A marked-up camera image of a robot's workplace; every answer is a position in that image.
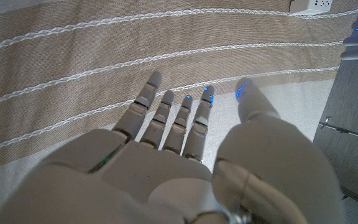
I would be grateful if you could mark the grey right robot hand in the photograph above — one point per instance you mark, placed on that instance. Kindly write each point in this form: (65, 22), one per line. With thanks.
(141, 180)

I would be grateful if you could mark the dark wood-grain door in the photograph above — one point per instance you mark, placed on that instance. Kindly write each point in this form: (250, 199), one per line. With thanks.
(353, 102)

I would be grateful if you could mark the white power strip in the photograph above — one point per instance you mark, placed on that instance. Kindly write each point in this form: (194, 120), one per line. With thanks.
(309, 6)

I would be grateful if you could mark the beige striped backdrop cloth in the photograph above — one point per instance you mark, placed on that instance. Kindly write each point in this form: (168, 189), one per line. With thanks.
(73, 46)

